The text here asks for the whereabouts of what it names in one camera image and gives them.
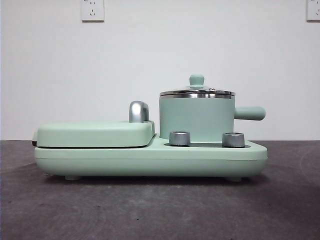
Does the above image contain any white wall socket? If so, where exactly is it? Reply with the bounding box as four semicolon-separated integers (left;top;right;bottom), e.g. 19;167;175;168
306;0;320;22
81;0;105;22

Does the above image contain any glass pot lid green knob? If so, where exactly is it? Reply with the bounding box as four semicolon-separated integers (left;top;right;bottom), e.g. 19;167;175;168
159;73;236;99

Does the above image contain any mint green pot with handle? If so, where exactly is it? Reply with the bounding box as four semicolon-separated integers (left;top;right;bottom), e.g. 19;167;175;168
159;95;266;144

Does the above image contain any mint green griddle cover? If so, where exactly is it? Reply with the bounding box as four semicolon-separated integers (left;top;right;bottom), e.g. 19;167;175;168
31;119;156;149

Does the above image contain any silver control knob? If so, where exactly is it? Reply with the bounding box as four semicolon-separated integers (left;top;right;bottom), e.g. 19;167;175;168
169;130;192;146
222;131;246;148

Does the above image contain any chrome griddle cover handle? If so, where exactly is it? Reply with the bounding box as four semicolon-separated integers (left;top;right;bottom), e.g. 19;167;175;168
128;100;151;123

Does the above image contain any mint green breakfast machine base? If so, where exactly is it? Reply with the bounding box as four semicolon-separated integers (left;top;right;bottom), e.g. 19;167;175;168
34;132;269;182

